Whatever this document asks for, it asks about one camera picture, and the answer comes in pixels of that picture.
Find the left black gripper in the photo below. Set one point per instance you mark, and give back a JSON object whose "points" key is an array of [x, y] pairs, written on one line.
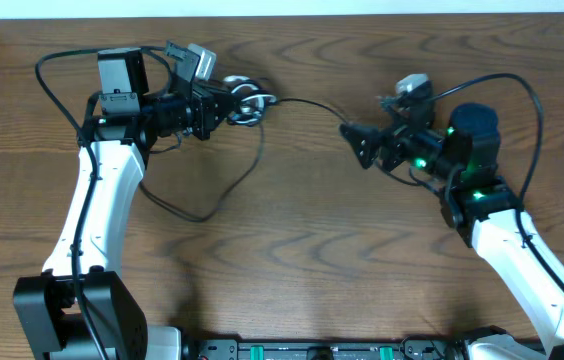
{"points": [[203, 112]]}

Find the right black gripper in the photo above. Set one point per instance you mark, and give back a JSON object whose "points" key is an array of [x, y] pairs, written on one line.
{"points": [[393, 135]]}

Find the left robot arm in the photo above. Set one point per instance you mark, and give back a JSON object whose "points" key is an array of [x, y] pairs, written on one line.
{"points": [[78, 307]]}

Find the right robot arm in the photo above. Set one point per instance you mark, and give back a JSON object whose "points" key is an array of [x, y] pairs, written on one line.
{"points": [[483, 209]]}

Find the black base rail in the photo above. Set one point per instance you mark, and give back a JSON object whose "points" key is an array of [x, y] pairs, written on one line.
{"points": [[332, 350]]}

